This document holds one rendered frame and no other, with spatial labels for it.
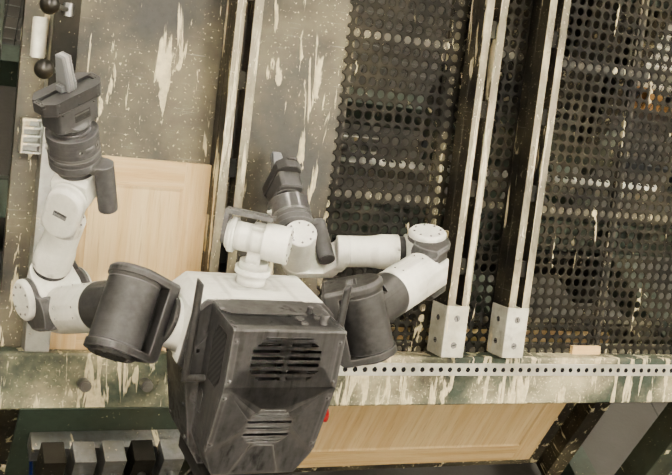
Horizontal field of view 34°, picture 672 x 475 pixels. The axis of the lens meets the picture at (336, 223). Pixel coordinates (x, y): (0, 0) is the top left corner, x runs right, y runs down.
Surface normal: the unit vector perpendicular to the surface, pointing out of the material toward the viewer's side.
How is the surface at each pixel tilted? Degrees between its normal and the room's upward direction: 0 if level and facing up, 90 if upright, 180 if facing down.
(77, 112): 78
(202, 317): 67
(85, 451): 0
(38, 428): 90
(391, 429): 90
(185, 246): 57
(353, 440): 90
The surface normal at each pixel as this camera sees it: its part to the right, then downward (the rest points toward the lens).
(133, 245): 0.41, 0.15
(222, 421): 0.32, 0.55
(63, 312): -0.76, 0.17
